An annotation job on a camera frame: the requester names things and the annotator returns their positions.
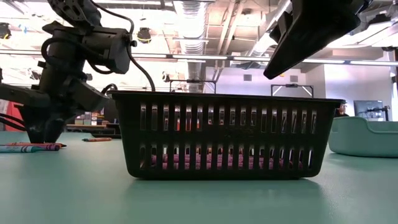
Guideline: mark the black plastic basket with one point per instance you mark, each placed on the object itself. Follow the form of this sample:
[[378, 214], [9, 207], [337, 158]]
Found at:
[[224, 133]]

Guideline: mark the stacked boxes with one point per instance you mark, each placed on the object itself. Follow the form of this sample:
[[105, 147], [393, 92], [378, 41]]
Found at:
[[90, 119]]

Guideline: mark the black monitor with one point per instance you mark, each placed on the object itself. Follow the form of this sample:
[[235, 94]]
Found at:
[[363, 107]]

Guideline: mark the teal crayon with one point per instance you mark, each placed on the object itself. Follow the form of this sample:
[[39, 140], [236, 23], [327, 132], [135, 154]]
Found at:
[[18, 149]]

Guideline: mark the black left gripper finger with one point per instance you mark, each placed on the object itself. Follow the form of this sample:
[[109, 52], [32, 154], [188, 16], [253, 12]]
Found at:
[[35, 127], [51, 127]]

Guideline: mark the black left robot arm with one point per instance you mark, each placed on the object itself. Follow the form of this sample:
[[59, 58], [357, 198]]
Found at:
[[65, 59]]

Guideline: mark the person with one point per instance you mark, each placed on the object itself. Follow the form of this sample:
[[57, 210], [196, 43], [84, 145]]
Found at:
[[342, 110]]

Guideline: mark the teal plastic bin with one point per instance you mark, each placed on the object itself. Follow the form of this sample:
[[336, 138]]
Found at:
[[363, 140]]

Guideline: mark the black ceiling dome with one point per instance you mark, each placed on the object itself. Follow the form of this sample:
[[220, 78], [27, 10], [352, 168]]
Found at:
[[144, 35], [4, 31]]

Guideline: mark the wooden table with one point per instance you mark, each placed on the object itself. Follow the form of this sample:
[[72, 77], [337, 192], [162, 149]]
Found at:
[[90, 126]]

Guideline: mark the teal table mat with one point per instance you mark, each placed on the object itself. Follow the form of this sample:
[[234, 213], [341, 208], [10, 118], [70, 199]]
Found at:
[[93, 193]]

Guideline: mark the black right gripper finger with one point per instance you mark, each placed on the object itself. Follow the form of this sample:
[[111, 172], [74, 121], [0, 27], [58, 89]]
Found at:
[[311, 37], [281, 29]]

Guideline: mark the silver air duct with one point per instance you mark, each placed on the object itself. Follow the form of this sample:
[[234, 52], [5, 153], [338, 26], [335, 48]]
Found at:
[[192, 31]]

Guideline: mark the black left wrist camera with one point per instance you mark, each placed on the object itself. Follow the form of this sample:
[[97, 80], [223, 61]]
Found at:
[[109, 49]]

